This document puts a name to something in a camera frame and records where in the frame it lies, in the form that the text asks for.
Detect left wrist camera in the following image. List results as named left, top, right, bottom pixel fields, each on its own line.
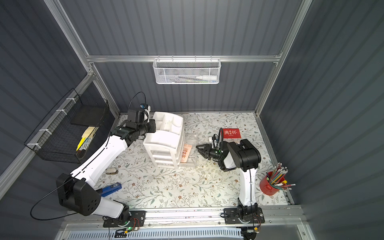
left=140, top=104, right=151, bottom=122

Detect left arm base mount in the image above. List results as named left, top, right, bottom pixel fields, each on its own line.
left=103, top=211, right=147, bottom=228

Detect black notebook in basket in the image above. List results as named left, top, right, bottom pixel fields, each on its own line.
left=70, top=105, right=106, bottom=127

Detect red pencil cup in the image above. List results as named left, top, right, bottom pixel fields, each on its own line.
left=259, top=163, right=296, bottom=196

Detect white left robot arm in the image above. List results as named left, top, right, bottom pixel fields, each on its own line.
left=56, top=104, right=156, bottom=220

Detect blue stapler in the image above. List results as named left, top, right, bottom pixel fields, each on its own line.
left=96, top=183, right=122, bottom=197

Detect white vented strip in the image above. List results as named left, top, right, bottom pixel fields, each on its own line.
left=67, top=228, right=243, bottom=240

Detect white plastic drawer organizer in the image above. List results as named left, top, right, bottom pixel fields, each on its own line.
left=143, top=112, right=185, bottom=169

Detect red postcard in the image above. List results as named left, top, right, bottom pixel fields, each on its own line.
left=223, top=129, right=242, bottom=139

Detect white wire mesh basket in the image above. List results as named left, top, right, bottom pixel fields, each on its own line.
left=153, top=58, right=222, bottom=85

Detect small metal tape dispenser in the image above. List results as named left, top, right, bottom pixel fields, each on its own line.
left=106, top=168, right=119, bottom=175

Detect yellow sticky notes pad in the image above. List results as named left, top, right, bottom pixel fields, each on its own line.
left=82, top=127, right=98, bottom=139

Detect white marker in basket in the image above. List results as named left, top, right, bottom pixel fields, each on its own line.
left=196, top=75, right=218, bottom=82

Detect black wire wall basket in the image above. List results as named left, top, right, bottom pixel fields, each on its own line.
left=25, top=89, right=115, bottom=164

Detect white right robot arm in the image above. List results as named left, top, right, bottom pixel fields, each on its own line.
left=196, top=139, right=262, bottom=214

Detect clear plastic drawer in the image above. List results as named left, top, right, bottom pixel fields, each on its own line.
left=179, top=134, right=198, bottom=168

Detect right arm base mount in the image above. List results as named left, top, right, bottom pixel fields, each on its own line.
left=220, top=208, right=265, bottom=225

